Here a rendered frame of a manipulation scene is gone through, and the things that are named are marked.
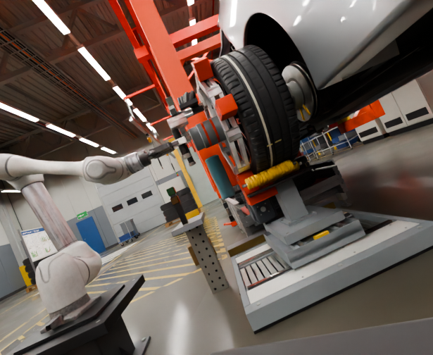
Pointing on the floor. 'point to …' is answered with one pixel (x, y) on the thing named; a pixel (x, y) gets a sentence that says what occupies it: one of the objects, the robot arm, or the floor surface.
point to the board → (36, 244)
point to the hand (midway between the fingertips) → (179, 142)
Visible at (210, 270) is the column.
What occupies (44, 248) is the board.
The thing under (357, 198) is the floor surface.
